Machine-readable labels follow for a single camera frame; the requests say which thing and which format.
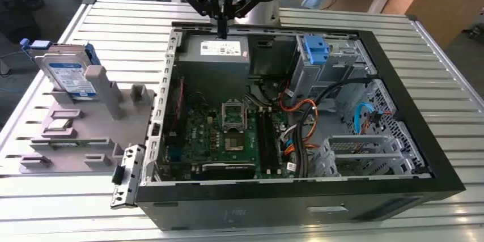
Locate blue plastic drive latch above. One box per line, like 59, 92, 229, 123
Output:
303, 35, 331, 66

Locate brown wooden cabinet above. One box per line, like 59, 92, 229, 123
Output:
386, 0, 484, 52

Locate metal socket cover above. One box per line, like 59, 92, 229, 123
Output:
221, 99, 250, 133

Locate blue floor cable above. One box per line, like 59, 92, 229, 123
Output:
0, 50, 30, 94

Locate grey power supply unit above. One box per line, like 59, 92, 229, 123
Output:
177, 34, 253, 104

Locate black PC case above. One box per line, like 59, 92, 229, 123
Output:
135, 20, 466, 231

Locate black chair base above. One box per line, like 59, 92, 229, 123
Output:
463, 22, 484, 39

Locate black mesh waste bin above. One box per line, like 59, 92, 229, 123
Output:
0, 0, 45, 43

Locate green motherboard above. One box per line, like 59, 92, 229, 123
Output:
157, 94, 302, 181

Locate silver CPU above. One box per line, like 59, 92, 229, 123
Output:
45, 118, 75, 131

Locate silver card retention bracket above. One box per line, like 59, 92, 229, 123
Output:
110, 144, 149, 209

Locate orange red wire bundle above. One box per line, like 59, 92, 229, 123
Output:
279, 97, 321, 155

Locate hard disk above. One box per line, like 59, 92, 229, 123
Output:
21, 39, 102, 101

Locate silver drive cage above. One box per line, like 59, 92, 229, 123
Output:
290, 34, 379, 105

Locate yellow black power wires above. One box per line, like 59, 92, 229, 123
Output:
245, 93, 274, 107

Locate blue data wire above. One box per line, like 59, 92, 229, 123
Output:
355, 101, 394, 135

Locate CPU socket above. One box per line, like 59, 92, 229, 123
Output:
223, 136, 246, 152

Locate black RAM slot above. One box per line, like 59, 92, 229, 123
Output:
257, 107, 269, 175
266, 107, 283, 175

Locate grey parts rack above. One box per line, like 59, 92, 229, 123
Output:
17, 65, 159, 173

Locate green RAM stick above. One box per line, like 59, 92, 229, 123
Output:
33, 139, 107, 147

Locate black graphics card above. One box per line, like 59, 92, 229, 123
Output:
191, 162, 258, 181

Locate silver disk bay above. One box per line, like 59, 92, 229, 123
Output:
321, 133, 421, 177

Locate thick black cable bundle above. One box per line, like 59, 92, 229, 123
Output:
297, 76, 382, 179

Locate power wire with black plug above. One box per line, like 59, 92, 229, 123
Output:
362, 110, 395, 135

